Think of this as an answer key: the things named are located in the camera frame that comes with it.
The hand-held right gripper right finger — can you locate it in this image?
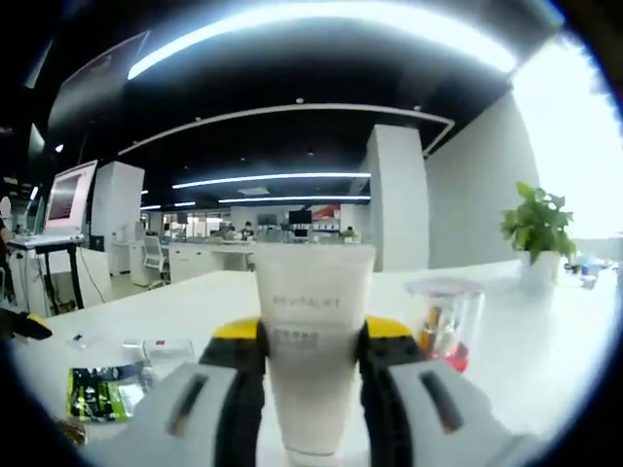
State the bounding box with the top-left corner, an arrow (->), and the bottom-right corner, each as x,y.
357,314 -> 536,467

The long ceiling light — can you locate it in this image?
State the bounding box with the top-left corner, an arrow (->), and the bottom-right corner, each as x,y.
126,4 -> 518,83

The white skincare tube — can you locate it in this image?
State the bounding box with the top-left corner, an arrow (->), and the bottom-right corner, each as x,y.
253,241 -> 377,461

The white lab counter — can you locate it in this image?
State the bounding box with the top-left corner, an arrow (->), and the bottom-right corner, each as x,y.
109,235 -> 371,288

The gold skincare sachet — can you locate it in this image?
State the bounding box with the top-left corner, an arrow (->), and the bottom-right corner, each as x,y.
56,416 -> 90,447

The potted green plant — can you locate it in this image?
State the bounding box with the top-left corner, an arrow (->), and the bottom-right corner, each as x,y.
500,180 -> 578,293

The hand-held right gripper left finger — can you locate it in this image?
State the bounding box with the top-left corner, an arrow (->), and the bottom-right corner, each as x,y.
87,318 -> 269,467

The white skincare spray bottle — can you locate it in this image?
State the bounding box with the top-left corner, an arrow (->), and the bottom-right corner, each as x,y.
120,337 -> 197,367

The small clear packet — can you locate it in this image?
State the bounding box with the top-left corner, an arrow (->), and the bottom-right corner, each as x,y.
65,331 -> 99,350

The green black skincare sachet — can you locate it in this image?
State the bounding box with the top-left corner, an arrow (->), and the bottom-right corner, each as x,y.
65,363 -> 150,425

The white office chair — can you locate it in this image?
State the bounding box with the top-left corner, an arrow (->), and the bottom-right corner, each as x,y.
141,233 -> 171,286

